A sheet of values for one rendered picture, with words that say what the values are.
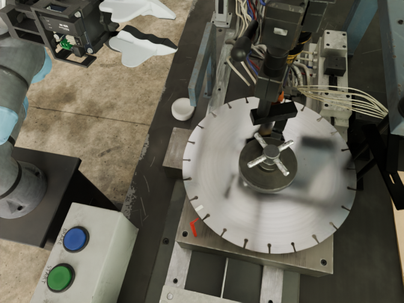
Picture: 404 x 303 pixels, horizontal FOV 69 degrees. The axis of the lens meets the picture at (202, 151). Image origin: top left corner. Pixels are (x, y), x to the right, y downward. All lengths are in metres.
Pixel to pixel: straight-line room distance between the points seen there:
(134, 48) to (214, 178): 0.28
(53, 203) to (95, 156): 0.94
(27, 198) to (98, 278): 0.33
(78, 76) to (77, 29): 1.80
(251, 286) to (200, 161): 0.31
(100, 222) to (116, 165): 1.10
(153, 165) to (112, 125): 1.07
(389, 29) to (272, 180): 0.39
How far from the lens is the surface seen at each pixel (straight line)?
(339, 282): 0.77
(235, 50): 0.36
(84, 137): 1.87
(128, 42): 0.43
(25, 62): 0.57
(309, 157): 0.60
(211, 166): 0.57
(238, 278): 0.72
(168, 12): 0.38
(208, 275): 0.71
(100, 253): 0.61
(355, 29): 1.04
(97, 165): 1.75
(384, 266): 0.82
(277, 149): 0.53
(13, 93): 0.54
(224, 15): 1.12
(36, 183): 0.86
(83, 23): 0.40
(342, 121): 0.79
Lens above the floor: 1.47
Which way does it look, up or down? 62 degrees down
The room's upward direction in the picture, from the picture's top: 5 degrees counter-clockwise
